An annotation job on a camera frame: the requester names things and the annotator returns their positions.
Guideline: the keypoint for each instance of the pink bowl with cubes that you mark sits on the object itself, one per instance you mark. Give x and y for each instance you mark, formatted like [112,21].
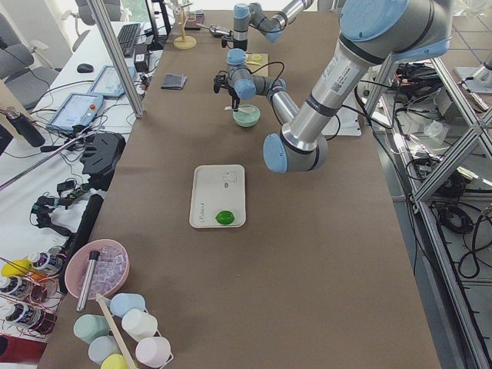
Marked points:
[111,269]

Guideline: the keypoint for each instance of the blue teach pendant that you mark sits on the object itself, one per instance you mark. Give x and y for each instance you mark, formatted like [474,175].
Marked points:
[77,110]
[107,83]

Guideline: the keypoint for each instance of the bamboo cutting board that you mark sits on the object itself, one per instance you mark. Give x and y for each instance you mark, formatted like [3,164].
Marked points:
[263,69]

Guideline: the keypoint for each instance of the black water bottle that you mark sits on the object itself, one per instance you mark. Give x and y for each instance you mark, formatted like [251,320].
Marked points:
[24,126]

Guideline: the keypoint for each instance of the metal scoop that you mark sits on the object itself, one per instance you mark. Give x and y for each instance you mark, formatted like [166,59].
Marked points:
[216,31]

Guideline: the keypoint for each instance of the light blue cup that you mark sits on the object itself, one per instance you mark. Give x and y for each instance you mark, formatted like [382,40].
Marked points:
[122,303]

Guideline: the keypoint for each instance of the mint green cup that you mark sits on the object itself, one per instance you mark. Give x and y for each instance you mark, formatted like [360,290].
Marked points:
[88,327]

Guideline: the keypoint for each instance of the blue teach pendant far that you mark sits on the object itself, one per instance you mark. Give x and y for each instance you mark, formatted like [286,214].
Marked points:
[107,83]

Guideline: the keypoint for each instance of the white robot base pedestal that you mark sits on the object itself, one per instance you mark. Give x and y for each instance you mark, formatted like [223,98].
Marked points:
[347,124]

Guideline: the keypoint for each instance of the beige rabbit tray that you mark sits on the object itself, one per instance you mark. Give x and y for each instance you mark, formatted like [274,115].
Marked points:
[216,188]

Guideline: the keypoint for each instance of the wooden mug tree stand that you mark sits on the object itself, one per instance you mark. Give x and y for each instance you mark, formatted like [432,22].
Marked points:
[183,41]

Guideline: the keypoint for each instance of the black keyboard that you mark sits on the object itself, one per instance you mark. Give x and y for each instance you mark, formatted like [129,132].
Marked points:
[127,37]

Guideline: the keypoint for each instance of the aluminium frame post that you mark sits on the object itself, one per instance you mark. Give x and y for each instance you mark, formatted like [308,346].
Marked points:
[102,20]

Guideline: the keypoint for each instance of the black computer mouse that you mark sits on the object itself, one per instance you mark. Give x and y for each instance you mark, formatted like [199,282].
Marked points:
[84,68]

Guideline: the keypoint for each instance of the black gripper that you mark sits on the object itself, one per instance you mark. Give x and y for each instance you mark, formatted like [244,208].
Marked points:
[233,92]

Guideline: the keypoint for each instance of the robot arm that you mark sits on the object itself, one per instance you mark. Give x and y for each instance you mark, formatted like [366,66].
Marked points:
[252,16]
[370,31]

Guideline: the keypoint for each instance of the metal tube in bowl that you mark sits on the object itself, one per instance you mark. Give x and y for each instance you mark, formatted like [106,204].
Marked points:
[86,285]

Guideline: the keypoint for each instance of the pale blue cup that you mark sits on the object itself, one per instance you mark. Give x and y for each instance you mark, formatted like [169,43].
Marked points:
[101,348]

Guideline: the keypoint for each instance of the green lime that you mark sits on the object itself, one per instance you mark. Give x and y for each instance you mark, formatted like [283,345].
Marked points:
[225,217]

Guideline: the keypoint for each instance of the yellow cup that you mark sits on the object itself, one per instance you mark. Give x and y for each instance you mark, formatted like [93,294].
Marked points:
[114,361]

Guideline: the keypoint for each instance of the white ceramic spoon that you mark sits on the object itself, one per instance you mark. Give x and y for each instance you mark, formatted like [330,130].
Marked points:
[245,110]

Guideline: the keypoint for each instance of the blue teach pendant near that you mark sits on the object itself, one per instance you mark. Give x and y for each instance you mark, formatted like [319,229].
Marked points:
[77,110]

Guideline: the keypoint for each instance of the mint green bowl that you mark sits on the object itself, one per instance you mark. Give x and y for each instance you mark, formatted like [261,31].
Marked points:
[246,120]

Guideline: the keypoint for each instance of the folded grey cloth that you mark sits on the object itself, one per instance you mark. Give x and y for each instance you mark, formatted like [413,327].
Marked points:
[174,82]

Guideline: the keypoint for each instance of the white cup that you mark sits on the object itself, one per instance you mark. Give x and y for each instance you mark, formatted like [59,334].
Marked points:
[139,324]

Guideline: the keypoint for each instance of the pink cup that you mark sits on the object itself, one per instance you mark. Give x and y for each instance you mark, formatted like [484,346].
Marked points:
[154,352]

